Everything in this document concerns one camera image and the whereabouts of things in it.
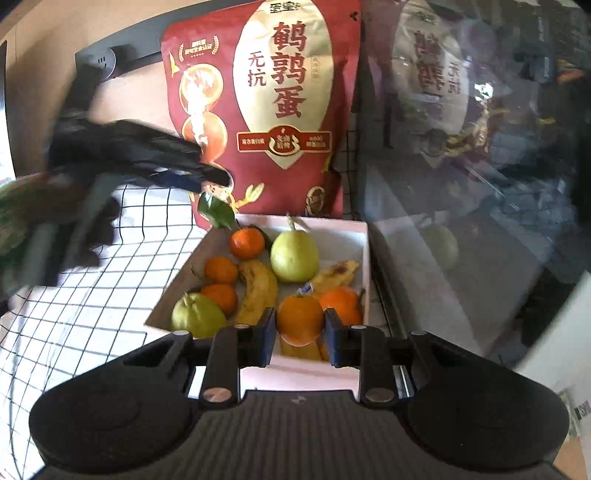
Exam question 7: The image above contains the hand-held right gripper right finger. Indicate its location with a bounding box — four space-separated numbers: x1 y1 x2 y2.
324 308 490 407

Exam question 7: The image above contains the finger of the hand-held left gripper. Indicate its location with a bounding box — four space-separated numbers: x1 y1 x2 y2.
122 168 206 192
106 121 232 186

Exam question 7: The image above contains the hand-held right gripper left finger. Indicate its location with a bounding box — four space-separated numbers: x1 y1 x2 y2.
108 308 276 407

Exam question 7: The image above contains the large mandarin with stem leaf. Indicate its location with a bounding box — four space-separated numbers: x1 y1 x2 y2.
318 286 366 326

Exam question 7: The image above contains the smooth orange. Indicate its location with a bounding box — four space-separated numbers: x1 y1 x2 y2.
276 294 326 348

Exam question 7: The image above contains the long spotted banana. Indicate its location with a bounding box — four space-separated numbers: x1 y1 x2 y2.
235 259 280 326

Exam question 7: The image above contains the pink cardboard box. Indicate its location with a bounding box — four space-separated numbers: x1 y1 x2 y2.
144 213 370 402

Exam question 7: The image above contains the short spotted banana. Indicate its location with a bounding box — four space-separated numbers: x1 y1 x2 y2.
307 260 362 296

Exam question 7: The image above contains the green pear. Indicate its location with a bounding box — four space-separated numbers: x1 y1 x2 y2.
171 293 228 339

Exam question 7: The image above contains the small mandarin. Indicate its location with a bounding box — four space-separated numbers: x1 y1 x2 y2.
204 256 239 284

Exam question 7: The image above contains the yellow-green pear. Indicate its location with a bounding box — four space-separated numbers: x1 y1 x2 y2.
270 215 321 283

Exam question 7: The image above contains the mandarin with green leaves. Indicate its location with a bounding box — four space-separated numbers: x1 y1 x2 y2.
198 191 274 260

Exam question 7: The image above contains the person's left forearm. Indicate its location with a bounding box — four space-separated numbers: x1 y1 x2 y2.
0 174 51 301

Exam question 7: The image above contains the person's left hand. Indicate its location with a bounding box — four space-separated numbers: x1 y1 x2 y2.
60 198 122 278

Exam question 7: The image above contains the dark grey device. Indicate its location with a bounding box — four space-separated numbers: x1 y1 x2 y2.
75 43 163 84

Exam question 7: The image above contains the red printed snack bag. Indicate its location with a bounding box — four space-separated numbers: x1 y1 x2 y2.
161 0 362 230

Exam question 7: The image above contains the white black-grid cloth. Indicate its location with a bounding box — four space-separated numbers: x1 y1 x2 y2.
0 129 398 472

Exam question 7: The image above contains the black glass-door appliance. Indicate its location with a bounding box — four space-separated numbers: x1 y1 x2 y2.
344 0 591 418

